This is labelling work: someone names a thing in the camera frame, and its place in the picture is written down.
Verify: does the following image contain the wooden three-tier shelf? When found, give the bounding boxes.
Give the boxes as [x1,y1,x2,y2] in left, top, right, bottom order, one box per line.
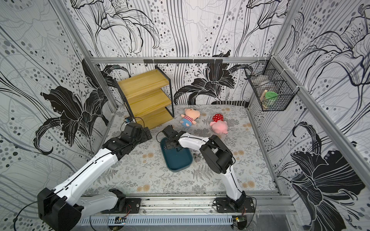
[118,66,174,130]

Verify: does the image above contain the teal plastic storage tray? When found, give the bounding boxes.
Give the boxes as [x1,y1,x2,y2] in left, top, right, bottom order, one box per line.
[160,138,193,172]

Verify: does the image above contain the green round lid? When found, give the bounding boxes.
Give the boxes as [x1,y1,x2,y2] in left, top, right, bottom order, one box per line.
[265,91,279,102]

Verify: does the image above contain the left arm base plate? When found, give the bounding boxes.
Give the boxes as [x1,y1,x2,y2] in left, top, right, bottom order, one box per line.
[101,198,141,215]

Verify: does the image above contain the white slotted cable duct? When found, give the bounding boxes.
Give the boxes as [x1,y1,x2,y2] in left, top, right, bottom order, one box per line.
[78,215,233,227]

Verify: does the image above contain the peach pig plush blue trousers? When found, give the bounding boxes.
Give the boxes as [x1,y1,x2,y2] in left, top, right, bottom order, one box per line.
[180,108,200,128]

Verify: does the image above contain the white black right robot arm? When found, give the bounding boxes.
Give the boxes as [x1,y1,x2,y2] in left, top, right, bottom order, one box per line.
[162,125,246,204]

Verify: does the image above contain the aluminium front rail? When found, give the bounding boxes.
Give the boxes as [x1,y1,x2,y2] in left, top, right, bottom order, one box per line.
[122,193,297,216]

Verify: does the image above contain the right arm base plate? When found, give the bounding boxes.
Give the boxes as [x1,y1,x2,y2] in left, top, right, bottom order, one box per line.
[213,197,255,213]

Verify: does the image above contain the black wire wall basket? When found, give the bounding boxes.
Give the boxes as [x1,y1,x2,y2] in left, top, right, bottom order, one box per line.
[244,60,296,112]

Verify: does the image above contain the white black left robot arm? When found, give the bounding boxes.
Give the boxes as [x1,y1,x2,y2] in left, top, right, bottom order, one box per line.
[37,121,152,231]

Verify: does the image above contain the pink pig plush red dress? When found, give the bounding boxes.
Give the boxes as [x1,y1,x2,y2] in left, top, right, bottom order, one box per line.
[210,114,228,134]

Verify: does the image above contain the floral table mat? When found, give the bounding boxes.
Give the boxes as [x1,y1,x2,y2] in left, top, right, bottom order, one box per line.
[85,105,276,195]

